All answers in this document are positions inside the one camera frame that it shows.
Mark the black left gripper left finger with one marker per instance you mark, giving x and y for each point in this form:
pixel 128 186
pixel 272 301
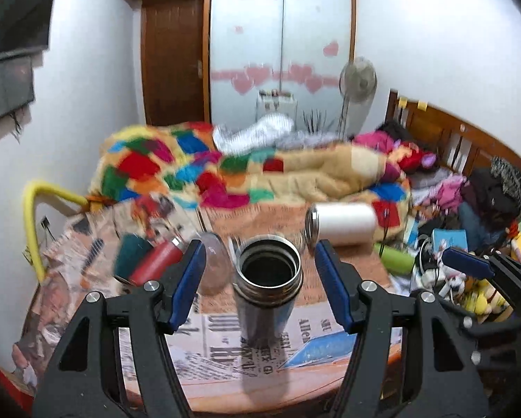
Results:
pixel 84 376

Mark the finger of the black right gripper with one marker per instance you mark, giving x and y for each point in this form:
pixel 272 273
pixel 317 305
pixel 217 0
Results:
pixel 500 271

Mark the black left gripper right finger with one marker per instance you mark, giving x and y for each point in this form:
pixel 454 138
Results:
pixel 438 378

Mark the black steel thermos bottle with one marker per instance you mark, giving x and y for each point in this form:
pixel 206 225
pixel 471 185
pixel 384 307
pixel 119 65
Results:
pixel 268 276

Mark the green cup on bed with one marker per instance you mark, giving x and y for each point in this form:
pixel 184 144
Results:
pixel 393 260

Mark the dark green cup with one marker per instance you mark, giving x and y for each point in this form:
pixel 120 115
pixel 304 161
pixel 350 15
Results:
pixel 133 249

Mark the clear glass cup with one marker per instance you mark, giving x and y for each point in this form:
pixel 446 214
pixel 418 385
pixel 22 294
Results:
pixel 219 266

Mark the blue box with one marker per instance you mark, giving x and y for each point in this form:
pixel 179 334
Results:
pixel 445 238

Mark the pile of clothes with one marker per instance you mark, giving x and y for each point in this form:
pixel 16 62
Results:
pixel 488 201

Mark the newspaper print tablecloth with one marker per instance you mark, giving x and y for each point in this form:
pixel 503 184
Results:
pixel 218 371

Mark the wooden bed headboard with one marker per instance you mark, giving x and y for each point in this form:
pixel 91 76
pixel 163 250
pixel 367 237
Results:
pixel 460 146

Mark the red thermos bottle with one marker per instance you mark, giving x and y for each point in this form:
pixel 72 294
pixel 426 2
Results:
pixel 157 261

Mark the white steel tumbler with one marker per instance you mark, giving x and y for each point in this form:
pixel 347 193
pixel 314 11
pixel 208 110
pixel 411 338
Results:
pixel 342 224

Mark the standing electric fan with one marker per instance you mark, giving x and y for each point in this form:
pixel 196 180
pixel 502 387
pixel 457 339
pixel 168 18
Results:
pixel 357 85

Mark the colourful patchwork blanket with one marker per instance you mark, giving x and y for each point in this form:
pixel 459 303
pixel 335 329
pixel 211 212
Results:
pixel 183 162

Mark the white patterned cloth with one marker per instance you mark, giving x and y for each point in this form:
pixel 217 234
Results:
pixel 274 130

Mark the white cabinet with items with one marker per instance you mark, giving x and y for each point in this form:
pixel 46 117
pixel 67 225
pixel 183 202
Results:
pixel 275 102

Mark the frosted glass sliding door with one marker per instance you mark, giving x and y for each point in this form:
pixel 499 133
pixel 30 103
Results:
pixel 294 46

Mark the brown wooden door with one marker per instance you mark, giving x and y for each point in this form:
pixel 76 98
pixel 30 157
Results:
pixel 172 61

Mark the wall-mounted black television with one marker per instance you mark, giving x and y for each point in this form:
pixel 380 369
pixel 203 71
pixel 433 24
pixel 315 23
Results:
pixel 24 33

